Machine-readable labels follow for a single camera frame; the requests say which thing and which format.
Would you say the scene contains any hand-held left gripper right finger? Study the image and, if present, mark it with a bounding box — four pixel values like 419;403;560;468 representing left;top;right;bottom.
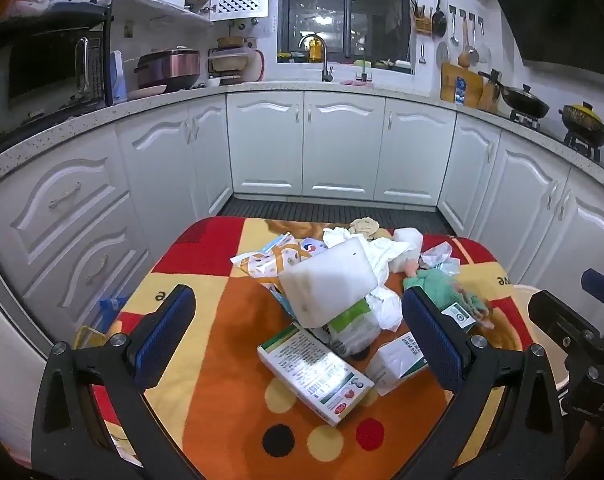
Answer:
401;286;568;480

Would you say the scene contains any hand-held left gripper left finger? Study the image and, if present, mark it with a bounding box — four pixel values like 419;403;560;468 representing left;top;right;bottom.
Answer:
31;284;203;480

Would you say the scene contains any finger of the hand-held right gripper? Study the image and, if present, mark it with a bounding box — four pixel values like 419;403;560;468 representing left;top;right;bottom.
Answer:
581;268;604;307
528;289;604;358

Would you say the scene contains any beige plastic bin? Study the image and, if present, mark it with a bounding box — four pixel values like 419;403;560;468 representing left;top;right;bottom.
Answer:
509;284;573;397

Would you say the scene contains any white tissue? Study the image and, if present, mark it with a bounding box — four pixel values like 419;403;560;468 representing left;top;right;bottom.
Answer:
367;285;404;332
322;226;425;286

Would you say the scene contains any brown paper bag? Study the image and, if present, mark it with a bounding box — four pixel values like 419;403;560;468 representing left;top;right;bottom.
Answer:
348;216;393;241

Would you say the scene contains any white green carton box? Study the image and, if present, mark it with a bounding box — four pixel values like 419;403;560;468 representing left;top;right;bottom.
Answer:
364;331;430;396

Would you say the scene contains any orange red printed blanket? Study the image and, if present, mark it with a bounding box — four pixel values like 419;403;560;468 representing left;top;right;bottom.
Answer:
74;216;533;480

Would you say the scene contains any white green plastic bag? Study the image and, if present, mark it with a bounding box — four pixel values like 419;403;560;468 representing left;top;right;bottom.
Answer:
322;297;383;358

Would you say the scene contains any clear plastic wrapper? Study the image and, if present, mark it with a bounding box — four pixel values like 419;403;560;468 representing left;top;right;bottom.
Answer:
419;241;463;276

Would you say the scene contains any white foam block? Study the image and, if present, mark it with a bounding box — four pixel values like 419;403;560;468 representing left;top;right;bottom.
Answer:
279;237;380;328

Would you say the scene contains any white orange packet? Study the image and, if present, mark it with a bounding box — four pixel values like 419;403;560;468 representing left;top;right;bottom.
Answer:
230;232;303;281

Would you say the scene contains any white blue packet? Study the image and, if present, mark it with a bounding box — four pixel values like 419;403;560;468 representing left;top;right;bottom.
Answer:
299;237;333;261

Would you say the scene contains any yellow lidded pot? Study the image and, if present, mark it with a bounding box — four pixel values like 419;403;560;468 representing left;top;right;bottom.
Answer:
557;101;604;146

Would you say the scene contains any black wok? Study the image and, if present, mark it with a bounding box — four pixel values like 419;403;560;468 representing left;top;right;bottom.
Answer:
499;84;551;120

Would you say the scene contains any row of white cabinet doors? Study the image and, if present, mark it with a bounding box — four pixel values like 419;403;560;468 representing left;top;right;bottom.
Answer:
0;87;604;356

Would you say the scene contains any knife block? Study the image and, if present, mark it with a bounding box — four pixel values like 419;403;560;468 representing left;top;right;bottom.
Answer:
477;70;505;113

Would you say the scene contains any wooden cutting board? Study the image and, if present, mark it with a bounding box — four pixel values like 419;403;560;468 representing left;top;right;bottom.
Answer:
439;62;485;108

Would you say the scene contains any blue white kettle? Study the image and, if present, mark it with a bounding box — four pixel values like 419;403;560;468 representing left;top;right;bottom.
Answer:
107;50;130;106

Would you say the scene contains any copper rice cooker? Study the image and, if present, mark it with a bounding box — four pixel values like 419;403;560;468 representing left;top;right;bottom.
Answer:
133;47;203;93

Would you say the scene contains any black range hood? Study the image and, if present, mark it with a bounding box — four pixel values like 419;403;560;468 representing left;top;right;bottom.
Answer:
484;0;604;68

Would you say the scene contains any small steel tap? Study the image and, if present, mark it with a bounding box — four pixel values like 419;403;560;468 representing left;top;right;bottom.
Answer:
354;46;374;83

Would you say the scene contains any dish rack with casserole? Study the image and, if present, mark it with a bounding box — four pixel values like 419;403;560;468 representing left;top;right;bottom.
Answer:
207;35;255;86

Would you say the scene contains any black oven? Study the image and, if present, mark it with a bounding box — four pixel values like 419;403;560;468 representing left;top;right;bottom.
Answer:
0;10;114;146

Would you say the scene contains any steel kitchen faucet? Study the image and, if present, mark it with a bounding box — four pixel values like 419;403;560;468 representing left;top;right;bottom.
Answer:
298;34;335;83

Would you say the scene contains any hanging black pan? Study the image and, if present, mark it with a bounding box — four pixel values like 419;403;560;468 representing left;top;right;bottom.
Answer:
431;0;449;38

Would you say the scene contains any wooden chopstick holder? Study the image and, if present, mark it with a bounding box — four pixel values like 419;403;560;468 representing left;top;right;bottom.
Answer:
413;0;435;36

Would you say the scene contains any dark kitchen window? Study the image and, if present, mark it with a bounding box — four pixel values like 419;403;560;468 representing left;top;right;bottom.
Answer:
277;0;415;76

